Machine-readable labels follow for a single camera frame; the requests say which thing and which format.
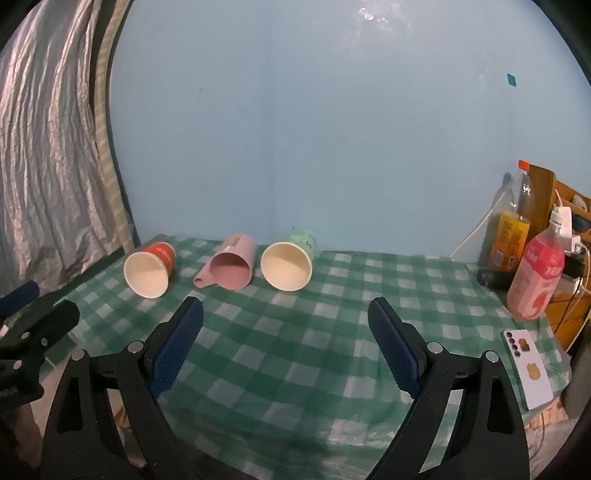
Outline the thin charging cable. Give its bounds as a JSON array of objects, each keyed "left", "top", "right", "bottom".
[{"left": 553, "top": 242, "right": 591, "bottom": 337}]

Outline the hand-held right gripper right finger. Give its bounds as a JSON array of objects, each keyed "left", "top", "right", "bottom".
[{"left": 367, "top": 296, "right": 531, "bottom": 480}]

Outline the green striped cloth strip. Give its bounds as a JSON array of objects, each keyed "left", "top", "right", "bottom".
[{"left": 93, "top": 0, "right": 139, "bottom": 252}]

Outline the wooden shelf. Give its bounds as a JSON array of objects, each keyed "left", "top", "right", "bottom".
[{"left": 527, "top": 163, "right": 591, "bottom": 354}]

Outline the pink drink bottle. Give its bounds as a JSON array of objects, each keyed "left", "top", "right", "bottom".
[{"left": 506, "top": 225, "right": 566, "bottom": 322}]

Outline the silver crinkled curtain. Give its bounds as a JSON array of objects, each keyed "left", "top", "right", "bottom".
[{"left": 0, "top": 0, "right": 134, "bottom": 298}]

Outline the white charger plug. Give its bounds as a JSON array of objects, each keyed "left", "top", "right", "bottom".
[{"left": 549, "top": 206, "right": 584, "bottom": 254}]

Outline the green checked tablecloth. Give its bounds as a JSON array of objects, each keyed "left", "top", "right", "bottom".
[{"left": 39, "top": 235, "right": 573, "bottom": 480}]

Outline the white cable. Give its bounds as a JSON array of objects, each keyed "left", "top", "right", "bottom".
[{"left": 449, "top": 190, "right": 509, "bottom": 259}]

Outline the orange drink bottle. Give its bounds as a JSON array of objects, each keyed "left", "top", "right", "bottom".
[{"left": 488, "top": 160, "right": 534, "bottom": 274}]

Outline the pink plastic cup with handle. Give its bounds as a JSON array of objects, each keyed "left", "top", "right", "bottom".
[{"left": 193, "top": 233, "right": 257, "bottom": 291}]

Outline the white smartphone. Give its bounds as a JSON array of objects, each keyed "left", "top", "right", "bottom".
[{"left": 502, "top": 329, "right": 554, "bottom": 412}]

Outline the red paper cup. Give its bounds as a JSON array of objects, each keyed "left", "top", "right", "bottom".
[{"left": 124, "top": 242, "right": 178, "bottom": 299}]

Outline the black power adapter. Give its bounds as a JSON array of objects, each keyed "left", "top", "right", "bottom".
[{"left": 562, "top": 251, "right": 590, "bottom": 280}]

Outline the green paper cup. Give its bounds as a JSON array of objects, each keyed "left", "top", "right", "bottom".
[{"left": 260, "top": 229, "right": 317, "bottom": 292}]

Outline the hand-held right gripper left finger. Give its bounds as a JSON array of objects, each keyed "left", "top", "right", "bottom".
[{"left": 41, "top": 296, "right": 205, "bottom": 480}]

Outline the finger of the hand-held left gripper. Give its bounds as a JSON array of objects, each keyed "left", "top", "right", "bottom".
[
  {"left": 0, "top": 299, "right": 82, "bottom": 376},
  {"left": 0, "top": 281, "right": 41, "bottom": 317}
]

